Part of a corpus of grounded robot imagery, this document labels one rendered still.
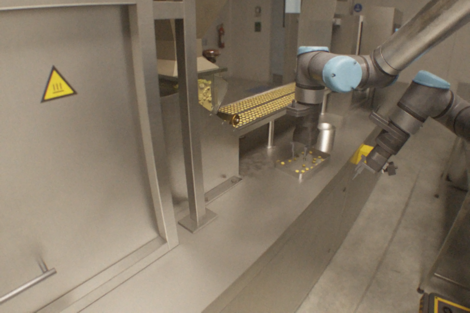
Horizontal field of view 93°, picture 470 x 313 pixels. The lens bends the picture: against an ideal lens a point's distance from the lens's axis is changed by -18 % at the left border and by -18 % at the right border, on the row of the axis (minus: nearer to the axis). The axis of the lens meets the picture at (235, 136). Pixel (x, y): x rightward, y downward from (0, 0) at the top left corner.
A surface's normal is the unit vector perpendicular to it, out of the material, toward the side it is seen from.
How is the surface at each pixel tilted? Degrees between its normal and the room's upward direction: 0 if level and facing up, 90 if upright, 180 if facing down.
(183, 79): 90
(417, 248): 0
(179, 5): 90
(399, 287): 0
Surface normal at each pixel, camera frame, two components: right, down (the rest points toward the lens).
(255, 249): 0.00, -0.91
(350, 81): 0.18, 0.40
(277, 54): -0.64, 0.31
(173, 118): 0.76, 0.26
